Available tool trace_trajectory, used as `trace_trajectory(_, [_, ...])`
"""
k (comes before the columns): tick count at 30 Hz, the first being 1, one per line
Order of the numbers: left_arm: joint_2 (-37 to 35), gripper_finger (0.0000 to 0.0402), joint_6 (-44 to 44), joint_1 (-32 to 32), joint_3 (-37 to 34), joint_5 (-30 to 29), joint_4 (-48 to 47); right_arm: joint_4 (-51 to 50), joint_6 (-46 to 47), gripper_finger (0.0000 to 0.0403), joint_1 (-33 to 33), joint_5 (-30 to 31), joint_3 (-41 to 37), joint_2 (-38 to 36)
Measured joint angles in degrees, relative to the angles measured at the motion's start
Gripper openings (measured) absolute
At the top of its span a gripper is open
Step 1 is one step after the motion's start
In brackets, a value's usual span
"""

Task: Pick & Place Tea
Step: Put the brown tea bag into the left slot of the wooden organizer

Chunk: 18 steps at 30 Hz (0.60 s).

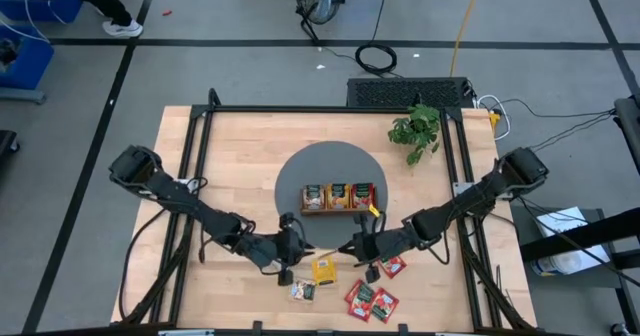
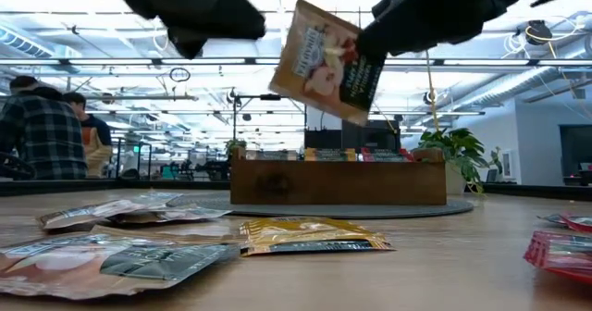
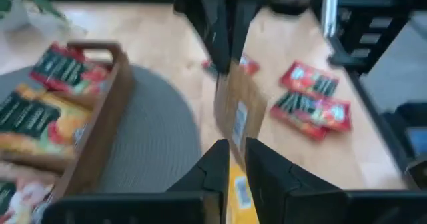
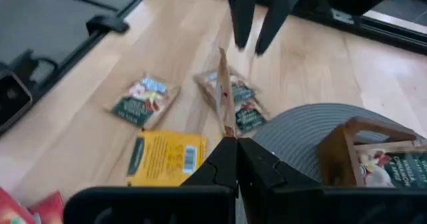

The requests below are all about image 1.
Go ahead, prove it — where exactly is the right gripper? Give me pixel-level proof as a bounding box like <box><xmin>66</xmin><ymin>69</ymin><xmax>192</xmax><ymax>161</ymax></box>
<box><xmin>338</xmin><ymin>213</ymin><xmax>421</xmax><ymax>283</ymax></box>

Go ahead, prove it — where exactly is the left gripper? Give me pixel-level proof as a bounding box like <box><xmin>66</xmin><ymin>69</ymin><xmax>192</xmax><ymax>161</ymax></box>
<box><xmin>249</xmin><ymin>212</ymin><xmax>315</xmax><ymax>286</ymax></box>

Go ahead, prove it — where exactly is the wooden tea caddy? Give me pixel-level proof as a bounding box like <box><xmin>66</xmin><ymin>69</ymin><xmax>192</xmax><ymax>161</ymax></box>
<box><xmin>299</xmin><ymin>182</ymin><xmax>380</xmax><ymax>216</ymax></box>

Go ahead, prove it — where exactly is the orange mango tea packet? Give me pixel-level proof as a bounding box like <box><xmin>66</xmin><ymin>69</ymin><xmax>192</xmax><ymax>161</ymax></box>
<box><xmin>327</xmin><ymin>183</ymin><xmax>351</xmax><ymax>211</ymax></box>

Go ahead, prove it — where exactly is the yellow tea packet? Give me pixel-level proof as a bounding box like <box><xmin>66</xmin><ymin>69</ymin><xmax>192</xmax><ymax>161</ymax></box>
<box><xmin>310</xmin><ymin>255</ymin><xmax>338</xmax><ymax>288</ymax></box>

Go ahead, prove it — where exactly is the round grey woven placemat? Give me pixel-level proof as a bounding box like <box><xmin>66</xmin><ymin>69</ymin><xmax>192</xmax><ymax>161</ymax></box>
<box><xmin>274</xmin><ymin>140</ymin><xmax>389</xmax><ymax>250</ymax></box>

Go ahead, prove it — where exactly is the silver aluminium bar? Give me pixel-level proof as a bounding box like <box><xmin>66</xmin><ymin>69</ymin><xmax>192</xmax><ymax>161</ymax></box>
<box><xmin>157</xmin><ymin>328</ymin><xmax>216</xmax><ymax>336</ymax></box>

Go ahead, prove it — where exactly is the green potted plant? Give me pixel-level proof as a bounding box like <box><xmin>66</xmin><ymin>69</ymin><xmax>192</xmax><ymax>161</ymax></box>
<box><xmin>387</xmin><ymin>103</ymin><xmax>442</xmax><ymax>167</ymax></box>

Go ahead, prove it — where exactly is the grey side table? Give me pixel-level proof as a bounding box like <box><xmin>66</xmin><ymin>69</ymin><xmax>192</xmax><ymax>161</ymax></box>
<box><xmin>509</xmin><ymin>204</ymin><xmax>626</xmax><ymax>291</ymax></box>

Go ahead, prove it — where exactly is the black computer case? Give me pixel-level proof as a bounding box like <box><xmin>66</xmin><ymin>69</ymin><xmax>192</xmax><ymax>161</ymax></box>
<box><xmin>345</xmin><ymin>76</ymin><xmax>477</xmax><ymax>110</ymax></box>

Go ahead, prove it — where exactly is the white paper sheet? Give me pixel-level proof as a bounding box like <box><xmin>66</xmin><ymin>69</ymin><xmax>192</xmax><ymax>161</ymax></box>
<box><xmin>533</xmin><ymin>206</ymin><xmax>612</xmax><ymax>278</ymax></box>

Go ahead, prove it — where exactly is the black metal beam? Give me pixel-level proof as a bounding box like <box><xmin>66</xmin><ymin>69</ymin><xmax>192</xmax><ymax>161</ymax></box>
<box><xmin>519</xmin><ymin>219</ymin><xmax>640</xmax><ymax>272</ymax></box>

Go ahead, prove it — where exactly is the black floor fan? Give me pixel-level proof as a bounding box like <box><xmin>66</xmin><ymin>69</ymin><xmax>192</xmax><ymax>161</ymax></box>
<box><xmin>291</xmin><ymin>0</ymin><xmax>350</xmax><ymax>26</ymax></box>

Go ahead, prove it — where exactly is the black wheeled object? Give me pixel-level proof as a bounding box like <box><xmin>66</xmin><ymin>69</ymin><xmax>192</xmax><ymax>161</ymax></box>
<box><xmin>0</xmin><ymin>129</ymin><xmax>21</xmax><ymax>158</ymax></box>

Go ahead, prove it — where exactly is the person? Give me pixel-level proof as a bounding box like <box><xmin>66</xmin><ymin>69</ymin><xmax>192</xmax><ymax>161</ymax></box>
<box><xmin>29</xmin><ymin>0</ymin><xmax>145</xmax><ymax>39</ymax></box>

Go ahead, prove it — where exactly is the blue plastic bin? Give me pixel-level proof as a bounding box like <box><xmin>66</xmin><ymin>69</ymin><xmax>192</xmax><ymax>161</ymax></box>
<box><xmin>0</xmin><ymin>0</ymin><xmax>84</xmax><ymax>25</ymax></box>
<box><xmin>0</xmin><ymin>24</ymin><xmax>55</xmax><ymax>105</ymax></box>

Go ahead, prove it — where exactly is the black aluminium table frame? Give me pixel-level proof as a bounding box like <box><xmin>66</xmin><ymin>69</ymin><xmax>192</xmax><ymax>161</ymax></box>
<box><xmin>119</xmin><ymin>88</ymin><xmax>539</xmax><ymax>333</ymax></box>

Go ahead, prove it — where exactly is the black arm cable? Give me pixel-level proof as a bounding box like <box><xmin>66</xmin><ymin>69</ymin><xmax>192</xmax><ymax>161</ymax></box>
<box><xmin>119</xmin><ymin>208</ymin><xmax>169</xmax><ymax>322</ymax></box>

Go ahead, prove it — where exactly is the white cable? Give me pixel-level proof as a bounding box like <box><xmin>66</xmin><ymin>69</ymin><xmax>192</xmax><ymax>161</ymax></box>
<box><xmin>474</xmin><ymin>94</ymin><xmax>512</xmax><ymax>142</ymax></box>

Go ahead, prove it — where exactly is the coiled black cable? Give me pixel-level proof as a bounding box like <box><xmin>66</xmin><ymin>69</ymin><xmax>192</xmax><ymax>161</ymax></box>
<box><xmin>353</xmin><ymin>0</ymin><xmax>400</xmax><ymax>76</ymax></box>

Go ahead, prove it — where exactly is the yellow cable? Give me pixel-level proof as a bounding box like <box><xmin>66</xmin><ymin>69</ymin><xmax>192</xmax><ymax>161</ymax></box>
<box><xmin>448</xmin><ymin>0</ymin><xmax>486</xmax><ymax>77</ymax></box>

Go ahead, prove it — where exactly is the thin black cable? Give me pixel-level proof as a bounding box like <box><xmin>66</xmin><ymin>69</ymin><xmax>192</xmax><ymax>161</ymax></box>
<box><xmin>499</xmin><ymin>97</ymin><xmax>617</xmax><ymax>160</ymax></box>

